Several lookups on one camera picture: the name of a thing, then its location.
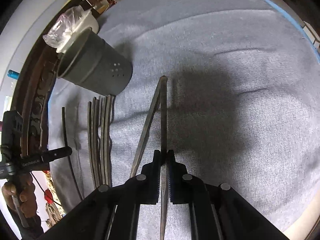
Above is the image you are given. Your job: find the dark metal chopstick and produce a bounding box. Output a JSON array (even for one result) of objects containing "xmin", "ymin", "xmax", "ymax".
[
  {"xmin": 130, "ymin": 78, "xmax": 162, "ymax": 178},
  {"xmin": 159, "ymin": 76, "xmax": 168, "ymax": 239}
]

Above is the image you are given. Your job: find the person's left hand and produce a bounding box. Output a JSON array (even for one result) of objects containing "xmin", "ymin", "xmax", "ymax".
[{"xmin": 2, "ymin": 173, "xmax": 37, "ymax": 218}]

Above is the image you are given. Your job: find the carved dark wooden bench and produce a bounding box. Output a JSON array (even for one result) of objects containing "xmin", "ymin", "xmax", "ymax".
[{"xmin": 10, "ymin": 0, "xmax": 83, "ymax": 157}]

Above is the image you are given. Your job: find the dark chopstick lying apart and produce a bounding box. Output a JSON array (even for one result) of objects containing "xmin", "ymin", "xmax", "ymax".
[{"xmin": 61, "ymin": 106, "xmax": 84, "ymax": 202}]

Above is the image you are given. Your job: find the blue tipped rod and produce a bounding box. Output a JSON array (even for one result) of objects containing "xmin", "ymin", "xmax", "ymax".
[{"xmin": 7, "ymin": 69, "xmax": 20, "ymax": 80}]

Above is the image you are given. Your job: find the grey towel cloth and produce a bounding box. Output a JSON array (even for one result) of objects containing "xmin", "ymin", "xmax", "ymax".
[{"xmin": 48, "ymin": 0, "xmax": 320, "ymax": 240}]

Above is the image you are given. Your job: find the grey perforated utensil cup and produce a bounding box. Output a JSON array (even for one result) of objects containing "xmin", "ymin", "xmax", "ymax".
[{"xmin": 57, "ymin": 28, "xmax": 133, "ymax": 96}]

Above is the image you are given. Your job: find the clear plastic bag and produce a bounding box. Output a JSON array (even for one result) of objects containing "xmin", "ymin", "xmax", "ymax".
[{"xmin": 43, "ymin": 5, "xmax": 84, "ymax": 49}]

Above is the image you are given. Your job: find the white ceramic pot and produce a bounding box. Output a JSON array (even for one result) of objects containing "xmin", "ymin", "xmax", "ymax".
[{"xmin": 56, "ymin": 10, "xmax": 99, "ymax": 54}]

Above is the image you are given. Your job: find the blue table cover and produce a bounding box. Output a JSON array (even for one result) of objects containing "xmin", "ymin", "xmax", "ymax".
[{"xmin": 264, "ymin": 0, "xmax": 319, "ymax": 62}]

